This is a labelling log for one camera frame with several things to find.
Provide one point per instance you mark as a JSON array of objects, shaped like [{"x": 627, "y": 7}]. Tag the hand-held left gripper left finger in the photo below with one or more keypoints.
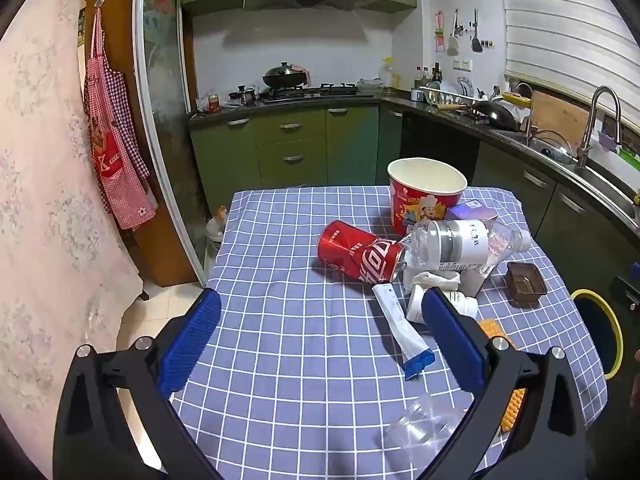
[{"x": 192, "y": 340}]

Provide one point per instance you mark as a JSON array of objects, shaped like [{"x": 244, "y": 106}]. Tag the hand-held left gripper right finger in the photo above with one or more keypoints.
[{"x": 452, "y": 340}]

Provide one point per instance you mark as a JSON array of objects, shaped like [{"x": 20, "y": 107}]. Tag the white medicine bottle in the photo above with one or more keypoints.
[{"x": 416, "y": 307}]

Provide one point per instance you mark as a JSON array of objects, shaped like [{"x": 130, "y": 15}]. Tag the white tube with blue cap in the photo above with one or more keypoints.
[{"x": 397, "y": 325}]

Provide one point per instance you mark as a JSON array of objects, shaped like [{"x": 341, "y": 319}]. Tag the white tissue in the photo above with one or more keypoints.
[{"x": 430, "y": 280}]

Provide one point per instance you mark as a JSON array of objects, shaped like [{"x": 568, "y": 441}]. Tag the clear plastic cup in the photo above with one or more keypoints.
[{"x": 425, "y": 425}]

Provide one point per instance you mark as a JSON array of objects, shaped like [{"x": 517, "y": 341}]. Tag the brown plastic tray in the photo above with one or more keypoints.
[{"x": 525, "y": 285}]

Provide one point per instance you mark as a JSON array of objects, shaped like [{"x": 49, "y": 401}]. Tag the orange bumpy strip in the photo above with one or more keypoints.
[{"x": 515, "y": 407}]

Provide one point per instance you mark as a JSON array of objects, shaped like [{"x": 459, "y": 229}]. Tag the clear plastic bottle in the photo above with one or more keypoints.
[{"x": 460, "y": 242}]

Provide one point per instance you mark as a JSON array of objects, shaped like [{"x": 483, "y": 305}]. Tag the red cola can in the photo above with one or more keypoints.
[{"x": 355, "y": 255}]

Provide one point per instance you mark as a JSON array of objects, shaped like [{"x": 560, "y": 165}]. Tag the purple cardboard box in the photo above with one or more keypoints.
[{"x": 472, "y": 208}]

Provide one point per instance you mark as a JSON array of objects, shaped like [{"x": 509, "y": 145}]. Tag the red paper popcorn bucket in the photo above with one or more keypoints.
[{"x": 420, "y": 205}]

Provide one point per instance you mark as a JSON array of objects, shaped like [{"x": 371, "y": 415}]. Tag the black bin with yellow rim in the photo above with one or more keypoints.
[{"x": 595, "y": 325}]

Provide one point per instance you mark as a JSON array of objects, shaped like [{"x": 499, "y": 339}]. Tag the white floor bucket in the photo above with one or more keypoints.
[{"x": 215, "y": 240}]

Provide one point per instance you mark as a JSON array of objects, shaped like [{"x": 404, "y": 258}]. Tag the blue checked tablecloth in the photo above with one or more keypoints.
[{"x": 300, "y": 360}]

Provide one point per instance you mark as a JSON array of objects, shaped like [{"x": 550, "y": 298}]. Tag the green base cabinet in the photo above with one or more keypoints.
[
  {"x": 550, "y": 210},
  {"x": 300, "y": 145}
]

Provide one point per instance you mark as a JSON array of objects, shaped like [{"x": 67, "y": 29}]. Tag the black built-in appliance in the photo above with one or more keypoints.
[{"x": 435, "y": 145}]

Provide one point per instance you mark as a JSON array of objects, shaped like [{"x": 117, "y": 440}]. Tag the red checked apron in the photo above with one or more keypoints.
[{"x": 115, "y": 160}]

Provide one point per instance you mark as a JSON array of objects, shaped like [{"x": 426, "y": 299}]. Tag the glass pot lid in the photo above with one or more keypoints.
[{"x": 550, "y": 147}]

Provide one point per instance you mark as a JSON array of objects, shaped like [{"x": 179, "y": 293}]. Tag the steel sink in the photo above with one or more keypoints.
[{"x": 600, "y": 180}]

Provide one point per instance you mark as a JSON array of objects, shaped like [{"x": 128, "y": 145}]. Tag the small steel faucet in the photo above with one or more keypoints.
[{"x": 528, "y": 120}]

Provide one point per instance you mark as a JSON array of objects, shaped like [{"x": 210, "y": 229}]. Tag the wooden rolling pin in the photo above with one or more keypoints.
[{"x": 452, "y": 106}]

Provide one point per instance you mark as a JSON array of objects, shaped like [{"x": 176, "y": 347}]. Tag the small red can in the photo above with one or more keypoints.
[{"x": 214, "y": 102}]

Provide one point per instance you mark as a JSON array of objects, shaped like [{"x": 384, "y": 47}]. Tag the tall steel faucet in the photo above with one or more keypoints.
[{"x": 586, "y": 135}]

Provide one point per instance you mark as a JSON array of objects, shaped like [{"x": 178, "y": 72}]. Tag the dish rack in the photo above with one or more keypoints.
[{"x": 445, "y": 95}]

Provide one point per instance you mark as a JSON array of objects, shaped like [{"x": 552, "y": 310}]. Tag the wooden cutting board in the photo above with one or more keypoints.
[{"x": 560, "y": 115}]

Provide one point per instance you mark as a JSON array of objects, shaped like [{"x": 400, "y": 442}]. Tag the purple sill holder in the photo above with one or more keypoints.
[{"x": 610, "y": 141}]

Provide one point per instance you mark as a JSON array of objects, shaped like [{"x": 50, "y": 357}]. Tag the white plate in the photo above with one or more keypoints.
[{"x": 462, "y": 85}]

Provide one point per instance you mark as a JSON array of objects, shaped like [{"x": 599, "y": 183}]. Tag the glass sliding door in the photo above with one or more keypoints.
[{"x": 165, "y": 85}]

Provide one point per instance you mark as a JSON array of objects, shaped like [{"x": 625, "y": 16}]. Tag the green sill holder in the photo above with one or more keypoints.
[{"x": 631, "y": 152}]

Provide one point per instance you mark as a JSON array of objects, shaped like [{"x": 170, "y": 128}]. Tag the dark sauce bottle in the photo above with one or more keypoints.
[
  {"x": 425, "y": 79},
  {"x": 436, "y": 75}
]

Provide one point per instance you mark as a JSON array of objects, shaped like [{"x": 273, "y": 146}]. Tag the yellow oil bottle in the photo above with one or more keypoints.
[{"x": 387, "y": 76}]

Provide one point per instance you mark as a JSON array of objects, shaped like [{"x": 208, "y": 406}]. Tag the black gas stove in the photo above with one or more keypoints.
[{"x": 330, "y": 91}]

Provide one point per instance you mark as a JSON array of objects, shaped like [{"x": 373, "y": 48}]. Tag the black wok with lid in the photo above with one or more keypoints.
[{"x": 284, "y": 76}]

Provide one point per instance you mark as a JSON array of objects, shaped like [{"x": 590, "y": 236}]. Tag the white hanging spatula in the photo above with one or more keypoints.
[{"x": 453, "y": 42}]

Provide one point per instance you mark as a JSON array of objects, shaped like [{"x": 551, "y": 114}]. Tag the black hanging spatula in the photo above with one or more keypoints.
[{"x": 476, "y": 42}]

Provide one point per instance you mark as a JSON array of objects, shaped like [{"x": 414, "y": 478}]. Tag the pink hanging utensil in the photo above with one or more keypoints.
[{"x": 440, "y": 30}]

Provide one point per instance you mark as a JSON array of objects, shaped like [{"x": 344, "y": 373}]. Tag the white window blind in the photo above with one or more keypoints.
[{"x": 565, "y": 25}]

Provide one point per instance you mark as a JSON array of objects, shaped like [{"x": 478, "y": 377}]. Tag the white wall socket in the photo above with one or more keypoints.
[{"x": 462, "y": 63}]

